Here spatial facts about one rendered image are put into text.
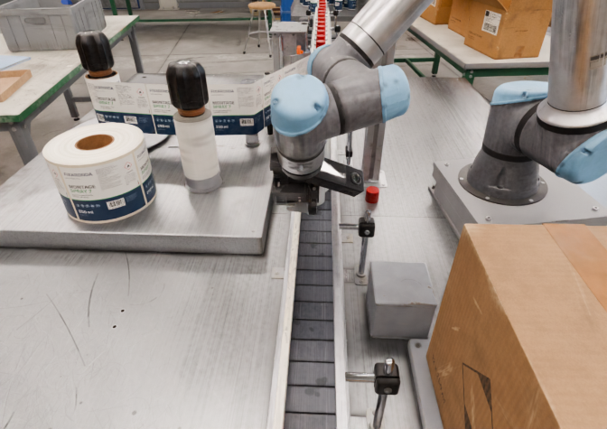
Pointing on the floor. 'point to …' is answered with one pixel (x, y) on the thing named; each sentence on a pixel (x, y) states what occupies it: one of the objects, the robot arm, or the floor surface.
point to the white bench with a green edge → (54, 82)
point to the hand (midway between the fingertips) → (314, 208)
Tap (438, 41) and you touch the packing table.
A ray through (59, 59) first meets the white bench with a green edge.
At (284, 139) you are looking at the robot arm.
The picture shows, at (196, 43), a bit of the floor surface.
